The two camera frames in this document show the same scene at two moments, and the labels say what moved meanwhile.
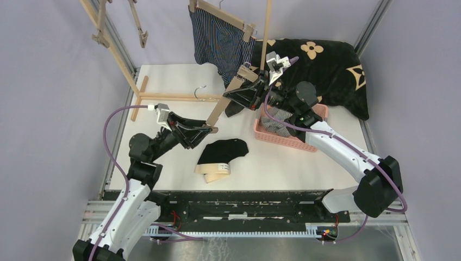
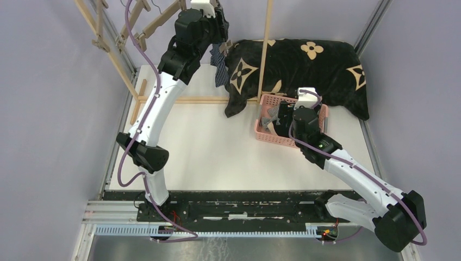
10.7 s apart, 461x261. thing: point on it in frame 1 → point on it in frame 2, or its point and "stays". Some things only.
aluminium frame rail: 375,18 stays
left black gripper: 178,124 → 221,26
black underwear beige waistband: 214,157 → 282,129
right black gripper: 252,95 → 285,108
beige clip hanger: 249,29 → 224,47
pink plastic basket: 321,110 stays
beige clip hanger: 245,72 → 141,37
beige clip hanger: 143,36 → 137,6
